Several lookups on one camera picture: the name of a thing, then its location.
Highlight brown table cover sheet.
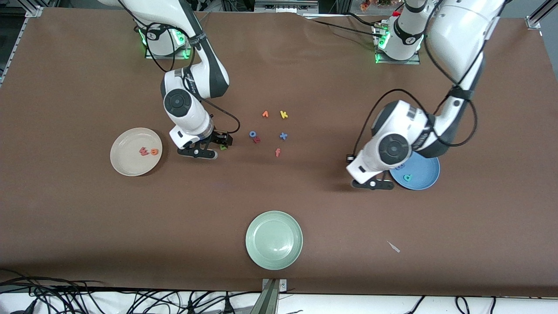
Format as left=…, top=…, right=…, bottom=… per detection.
left=0, top=7, right=558, bottom=298

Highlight beige round plate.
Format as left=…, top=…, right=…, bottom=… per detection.
left=110, top=127, right=163, bottom=177

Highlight pale green round plate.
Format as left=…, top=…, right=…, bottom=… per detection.
left=245, top=211, right=303, bottom=270

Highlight tangled black cable bundle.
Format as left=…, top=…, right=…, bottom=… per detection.
left=0, top=267, right=262, bottom=314

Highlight aluminium frame profile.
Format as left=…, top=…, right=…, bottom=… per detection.
left=254, top=0, right=320, bottom=14

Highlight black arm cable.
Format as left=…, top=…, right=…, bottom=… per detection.
left=118, top=0, right=241, bottom=136
left=350, top=0, right=478, bottom=157

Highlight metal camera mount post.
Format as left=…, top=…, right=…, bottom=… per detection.
left=250, top=278, right=288, bottom=314

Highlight orange brown background object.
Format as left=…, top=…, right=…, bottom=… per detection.
left=360, top=0, right=393, bottom=11

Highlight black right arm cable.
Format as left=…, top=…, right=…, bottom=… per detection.
left=118, top=0, right=241, bottom=136

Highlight blue round plate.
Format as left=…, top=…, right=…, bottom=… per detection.
left=389, top=150, right=441, bottom=191

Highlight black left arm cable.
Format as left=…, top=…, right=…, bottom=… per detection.
left=350, top=0, right=478, bottom=157

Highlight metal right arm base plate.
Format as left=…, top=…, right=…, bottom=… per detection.
left=145, top=17, right=195, bottom=60

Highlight thin black table cable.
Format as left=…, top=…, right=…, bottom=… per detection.
left=311, top=19, right=380, bottom=39
left=344, top=12, right=385, bottom=27

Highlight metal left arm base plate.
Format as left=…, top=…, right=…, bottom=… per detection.
left=374, top=22, right=422, bottom=65

